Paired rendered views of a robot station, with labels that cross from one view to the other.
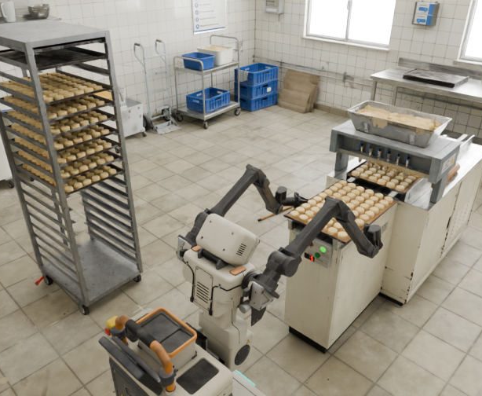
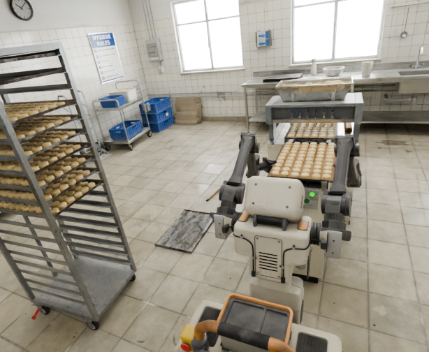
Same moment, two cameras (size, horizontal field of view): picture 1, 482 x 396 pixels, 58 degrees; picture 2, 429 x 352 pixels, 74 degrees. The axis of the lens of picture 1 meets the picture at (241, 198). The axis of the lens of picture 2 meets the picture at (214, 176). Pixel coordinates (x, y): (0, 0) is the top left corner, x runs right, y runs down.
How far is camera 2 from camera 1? 0.95 m
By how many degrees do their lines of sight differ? 15
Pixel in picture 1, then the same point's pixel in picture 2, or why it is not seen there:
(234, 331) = (298, 290)
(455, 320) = (383, 225)
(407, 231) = not seen: hidden behind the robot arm
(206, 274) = (271, 240)
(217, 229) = (268, 189)
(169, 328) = (254, 314)
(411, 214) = not seen: hidden behind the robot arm
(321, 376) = (328, 302)
